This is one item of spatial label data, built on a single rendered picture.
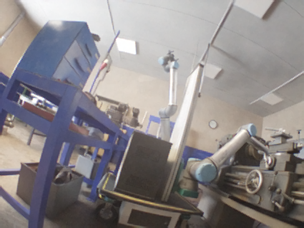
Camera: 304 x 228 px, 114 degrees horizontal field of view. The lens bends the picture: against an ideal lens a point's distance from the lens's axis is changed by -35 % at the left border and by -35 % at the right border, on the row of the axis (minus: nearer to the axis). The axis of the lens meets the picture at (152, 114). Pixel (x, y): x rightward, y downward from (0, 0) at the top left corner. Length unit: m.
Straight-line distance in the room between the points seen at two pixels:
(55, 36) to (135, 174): 1.12
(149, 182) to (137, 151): 0.27
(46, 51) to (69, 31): 0.17
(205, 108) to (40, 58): 5.39
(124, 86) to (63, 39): 4.85
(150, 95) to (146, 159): 4.37
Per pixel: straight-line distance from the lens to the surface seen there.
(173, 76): 1.82
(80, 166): 2.12
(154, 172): 1.25
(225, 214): 2.02
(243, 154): 2.19
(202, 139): 5.44
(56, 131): 0.69
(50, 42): 0.98
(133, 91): 5.53
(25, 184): 1.28
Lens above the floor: 0.70
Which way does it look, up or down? 15 degrees up
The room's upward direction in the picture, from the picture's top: 19 degrees clockwise
